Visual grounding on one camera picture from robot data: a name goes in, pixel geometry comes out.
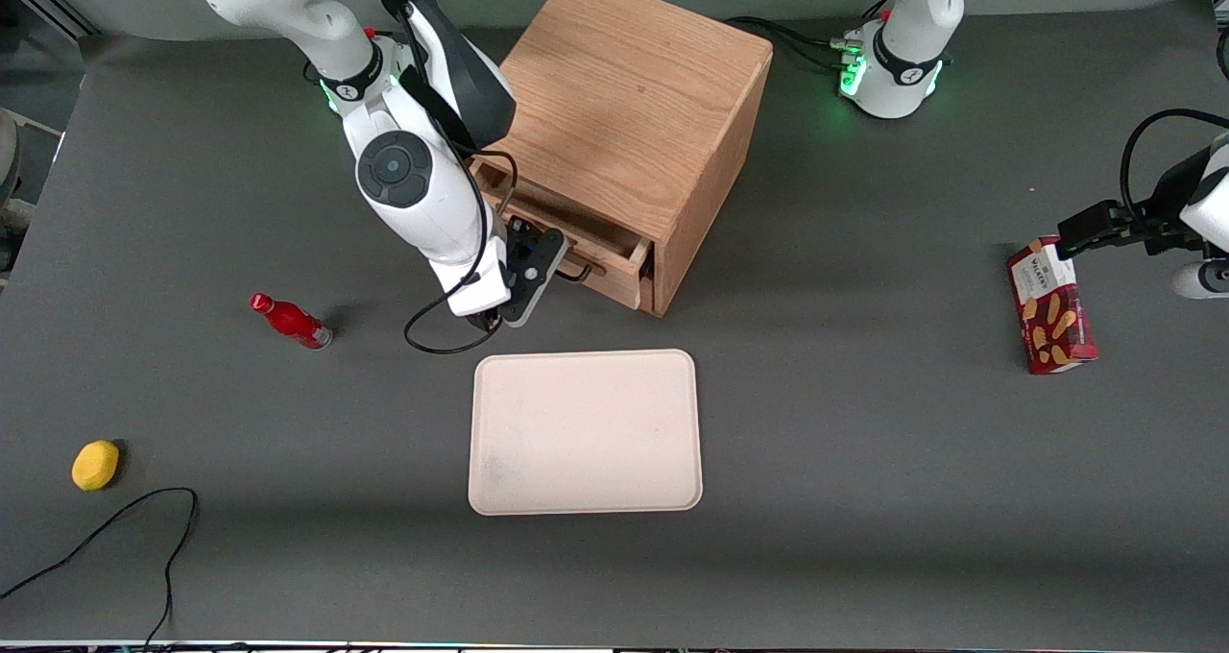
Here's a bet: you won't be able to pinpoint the wooden drawer cabinet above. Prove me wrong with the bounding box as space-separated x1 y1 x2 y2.
469 0 775 319

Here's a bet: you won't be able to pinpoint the red tartan shortbread box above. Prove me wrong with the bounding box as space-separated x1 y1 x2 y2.
1006 236 1099 376

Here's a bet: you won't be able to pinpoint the beige plastic tray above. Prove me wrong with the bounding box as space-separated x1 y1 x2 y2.
468 349 704 517

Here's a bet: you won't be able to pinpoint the red bottle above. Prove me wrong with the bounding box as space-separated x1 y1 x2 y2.
249 293 334 351

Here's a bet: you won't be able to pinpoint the yellow lemon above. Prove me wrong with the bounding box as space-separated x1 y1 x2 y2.
71 440 121 493

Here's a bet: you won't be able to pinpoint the grey background equipment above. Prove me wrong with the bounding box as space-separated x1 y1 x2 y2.
0 106 36 246

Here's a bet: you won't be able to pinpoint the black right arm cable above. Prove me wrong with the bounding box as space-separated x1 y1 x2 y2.
404 149 520 355

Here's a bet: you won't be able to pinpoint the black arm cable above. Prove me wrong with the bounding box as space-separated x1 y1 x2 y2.
404 149 520 355
1119 109 1229 233

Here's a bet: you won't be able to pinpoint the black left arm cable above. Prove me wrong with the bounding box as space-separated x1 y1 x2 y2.
1119 109 1229 233

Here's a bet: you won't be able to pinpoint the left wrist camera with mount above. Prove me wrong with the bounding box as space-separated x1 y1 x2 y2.
1171 259 1229 301

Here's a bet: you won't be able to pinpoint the thin black cable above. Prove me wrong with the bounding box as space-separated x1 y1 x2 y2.
0 487 200 649

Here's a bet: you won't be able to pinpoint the black left base cables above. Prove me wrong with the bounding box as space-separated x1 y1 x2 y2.
725 0 899 73

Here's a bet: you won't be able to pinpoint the aluminium frame rail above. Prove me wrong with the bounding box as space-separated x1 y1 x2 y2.
0 0 99 41

